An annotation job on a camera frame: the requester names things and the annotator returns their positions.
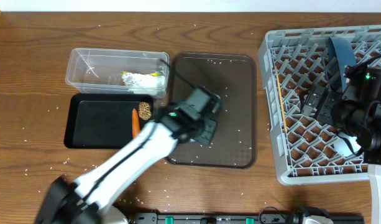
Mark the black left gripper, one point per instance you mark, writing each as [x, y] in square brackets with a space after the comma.
[209, 134]

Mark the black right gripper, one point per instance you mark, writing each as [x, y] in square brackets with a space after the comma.
[312, 101]

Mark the dark blue plate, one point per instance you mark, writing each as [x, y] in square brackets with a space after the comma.
[341, 50]

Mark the wooden chopstick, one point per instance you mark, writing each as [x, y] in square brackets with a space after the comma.
[281, 100]

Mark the brown patterned cookie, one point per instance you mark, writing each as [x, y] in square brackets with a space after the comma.
[144, 110]

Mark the orange carrot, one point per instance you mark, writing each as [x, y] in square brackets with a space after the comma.
[135, 124]

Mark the yellow foil snack wrapper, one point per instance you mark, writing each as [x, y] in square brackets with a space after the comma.
[129, 74]

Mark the white tissue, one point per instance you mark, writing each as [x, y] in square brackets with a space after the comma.
[146, 81]

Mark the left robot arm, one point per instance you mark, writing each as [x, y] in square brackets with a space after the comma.
[90, 197]

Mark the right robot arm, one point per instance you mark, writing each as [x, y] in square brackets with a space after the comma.
[355, 112]

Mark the grey dishwasher rack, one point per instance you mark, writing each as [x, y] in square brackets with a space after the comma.
[306, 155]

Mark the brown serving tray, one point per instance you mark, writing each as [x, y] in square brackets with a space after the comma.
[233, 78]

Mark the black plastic tray bin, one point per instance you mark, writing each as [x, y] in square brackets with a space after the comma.
[101, 121]

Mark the clear plastic bin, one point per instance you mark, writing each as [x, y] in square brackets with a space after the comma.
[118, 71]

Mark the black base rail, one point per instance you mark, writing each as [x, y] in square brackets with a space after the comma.
[267, 215]

